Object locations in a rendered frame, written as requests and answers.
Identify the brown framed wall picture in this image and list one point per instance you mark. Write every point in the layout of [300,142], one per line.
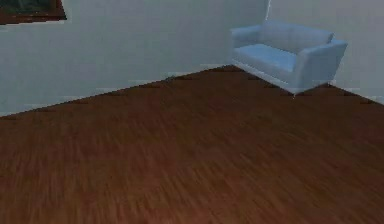
[30,11]

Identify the pale blue sofa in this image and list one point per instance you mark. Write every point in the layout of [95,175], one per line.
[286,56]

